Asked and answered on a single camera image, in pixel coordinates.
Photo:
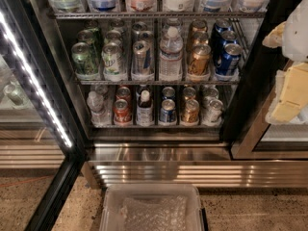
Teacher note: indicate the gold can middle front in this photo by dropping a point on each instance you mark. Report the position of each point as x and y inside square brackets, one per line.
[199, 59]

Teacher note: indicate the orange soda can rear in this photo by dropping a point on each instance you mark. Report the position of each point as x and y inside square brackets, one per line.
[189, 93]

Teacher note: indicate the clear water bottle bottom rear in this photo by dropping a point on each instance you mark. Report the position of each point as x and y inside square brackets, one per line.
[101, 89]

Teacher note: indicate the clear water bottle middle rear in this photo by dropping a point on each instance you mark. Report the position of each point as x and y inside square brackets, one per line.
[173, 22]

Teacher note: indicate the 7up can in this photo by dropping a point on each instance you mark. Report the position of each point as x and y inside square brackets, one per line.
[113, 36]
[118, 25]
[112, 57]

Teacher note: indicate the wire shelf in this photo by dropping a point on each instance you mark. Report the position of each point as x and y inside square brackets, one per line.
[152, 83]
[160, 125]
[127, 15]

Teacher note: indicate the silver blue can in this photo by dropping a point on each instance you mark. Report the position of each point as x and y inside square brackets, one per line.
[142, 60]
[148, 37]
[136, 29]

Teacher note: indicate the green can middle rear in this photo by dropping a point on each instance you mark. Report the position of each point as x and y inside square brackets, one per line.
[93, 26]

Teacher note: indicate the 7up can middle rear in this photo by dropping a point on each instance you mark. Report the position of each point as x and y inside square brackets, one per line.
[118, 25]

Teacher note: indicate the silver can bottom front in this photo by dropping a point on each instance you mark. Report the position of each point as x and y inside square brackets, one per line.
[214, 110]

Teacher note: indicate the orange soda can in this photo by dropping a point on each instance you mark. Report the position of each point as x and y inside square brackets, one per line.
[189, 93]
[191, 110]

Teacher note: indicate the middle wire shelf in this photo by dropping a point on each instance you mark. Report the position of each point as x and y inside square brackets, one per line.
[152, 83]

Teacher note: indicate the silver blue can front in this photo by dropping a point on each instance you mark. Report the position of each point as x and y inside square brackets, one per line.
[142, 60]

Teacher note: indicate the gold can middle rear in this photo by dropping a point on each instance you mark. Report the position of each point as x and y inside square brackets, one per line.
[198, 25]

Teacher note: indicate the dark glass bottle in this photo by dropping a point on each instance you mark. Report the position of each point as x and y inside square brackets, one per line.
[141, 88]
[145, 109]

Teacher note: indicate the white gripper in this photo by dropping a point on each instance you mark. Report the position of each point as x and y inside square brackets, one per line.
[296, 36]

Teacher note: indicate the dark glass bottle front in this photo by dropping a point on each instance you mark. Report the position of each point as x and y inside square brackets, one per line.
[145, 109]

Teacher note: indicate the steel fridge base grille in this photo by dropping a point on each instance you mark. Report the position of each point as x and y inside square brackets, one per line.
[203, 165]

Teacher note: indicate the bubble wrap sheet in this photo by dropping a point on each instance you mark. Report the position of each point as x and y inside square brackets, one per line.
[167, 213]

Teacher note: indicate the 7up can middle front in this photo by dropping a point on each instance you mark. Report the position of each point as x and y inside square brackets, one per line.
[112, 57]

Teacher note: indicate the bottom wire shelf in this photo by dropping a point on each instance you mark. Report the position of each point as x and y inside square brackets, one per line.
[160, 125]

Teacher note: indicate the red soda can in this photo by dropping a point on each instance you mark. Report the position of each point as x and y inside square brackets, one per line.
[123, 93]
[122, 113]

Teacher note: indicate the blue pepsi can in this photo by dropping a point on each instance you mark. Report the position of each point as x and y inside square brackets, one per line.
[168, 111]
[168, 93]

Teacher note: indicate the blue pepsi can bottom rear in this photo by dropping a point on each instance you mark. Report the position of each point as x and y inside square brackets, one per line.
[168, 93]

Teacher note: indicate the blue can middle rear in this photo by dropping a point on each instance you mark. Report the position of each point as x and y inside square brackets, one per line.
[220, 26]

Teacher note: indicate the blue pepsi can bottom front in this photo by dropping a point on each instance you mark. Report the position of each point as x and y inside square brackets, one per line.
[168, 111]

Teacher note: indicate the silver can bottom rear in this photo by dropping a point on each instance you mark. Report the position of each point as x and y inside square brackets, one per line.
[209, 94]

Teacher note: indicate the silver blue can rear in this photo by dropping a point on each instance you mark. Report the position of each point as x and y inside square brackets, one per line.
[136, 29]

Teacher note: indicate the red soda can rear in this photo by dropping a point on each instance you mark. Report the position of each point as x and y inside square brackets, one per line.
[123, 93]

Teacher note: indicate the blue can middle front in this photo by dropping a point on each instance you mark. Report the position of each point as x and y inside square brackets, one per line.
[228, 59]

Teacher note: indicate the dark glass bottle rear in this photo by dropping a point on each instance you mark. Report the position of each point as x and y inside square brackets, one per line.
[141, 88]

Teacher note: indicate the clear water bottle middle front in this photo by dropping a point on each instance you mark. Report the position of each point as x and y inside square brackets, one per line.
[171, 55]

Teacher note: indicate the gold can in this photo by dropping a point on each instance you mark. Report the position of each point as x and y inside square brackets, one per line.
[198, 25]
[199, 37]
[199, 59]

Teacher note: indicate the top wire shelf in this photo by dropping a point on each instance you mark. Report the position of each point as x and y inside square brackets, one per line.
[127, 15]

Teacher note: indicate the red soda can front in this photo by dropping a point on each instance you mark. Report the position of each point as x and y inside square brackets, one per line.
[122, 113]

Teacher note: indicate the orange soda can front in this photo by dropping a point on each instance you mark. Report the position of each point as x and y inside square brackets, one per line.
[191, 110]

